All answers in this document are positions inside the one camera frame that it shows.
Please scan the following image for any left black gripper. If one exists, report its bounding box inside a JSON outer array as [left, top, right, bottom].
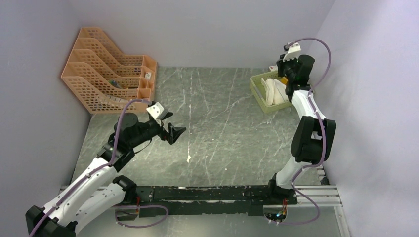
[[128, 112, 186, 148]]

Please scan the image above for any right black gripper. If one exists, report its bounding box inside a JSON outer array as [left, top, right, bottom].
[[276, 53, 297, 82]]

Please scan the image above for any cream white towel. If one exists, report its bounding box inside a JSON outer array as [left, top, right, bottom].
[[260, 78, 289, 106]]

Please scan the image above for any orange plastic file organizer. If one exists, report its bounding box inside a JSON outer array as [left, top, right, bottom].
[[61, 27, 158, 114]]

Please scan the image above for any yellow brown bear towel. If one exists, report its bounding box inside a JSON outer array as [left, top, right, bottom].
[[279, 77, 288, 85]]

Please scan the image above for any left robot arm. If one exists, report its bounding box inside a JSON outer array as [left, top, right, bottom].
[[25, 112, 186, 237]]

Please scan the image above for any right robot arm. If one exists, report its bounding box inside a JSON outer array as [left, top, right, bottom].
[[266, 54, 336, 204]]

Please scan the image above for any white red card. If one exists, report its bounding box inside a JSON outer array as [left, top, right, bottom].
[[269, 65, 278, 72]]

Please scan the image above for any green plastic basket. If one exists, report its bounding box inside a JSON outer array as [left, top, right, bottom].
[[250, 71, 292, 113]]

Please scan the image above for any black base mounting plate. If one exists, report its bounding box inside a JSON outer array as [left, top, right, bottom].
[[121, 185, 297, 217]]

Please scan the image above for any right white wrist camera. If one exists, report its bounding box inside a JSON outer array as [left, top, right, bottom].
[[282, 42, 301, 62]]

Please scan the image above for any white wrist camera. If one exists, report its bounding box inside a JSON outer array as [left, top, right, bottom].
[[146, 102, 168, 126], [282, 42, 301, 62]]

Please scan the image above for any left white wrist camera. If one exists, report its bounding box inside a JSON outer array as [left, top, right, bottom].
[[146, 102, 168, 126]]

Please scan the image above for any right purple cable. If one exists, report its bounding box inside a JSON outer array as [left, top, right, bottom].
[[268, 37, 332, 226]]

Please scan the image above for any purple cable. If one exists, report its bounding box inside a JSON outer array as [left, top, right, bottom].
[[268, 37, 332, 226], [28, 98, 169, 237]]

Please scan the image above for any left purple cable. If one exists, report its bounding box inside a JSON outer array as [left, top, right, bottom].
[[28, 98, 169, 237]]

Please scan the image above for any aluminium rail frame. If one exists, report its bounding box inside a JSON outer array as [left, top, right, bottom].
[[44, 185, 351, 237]]

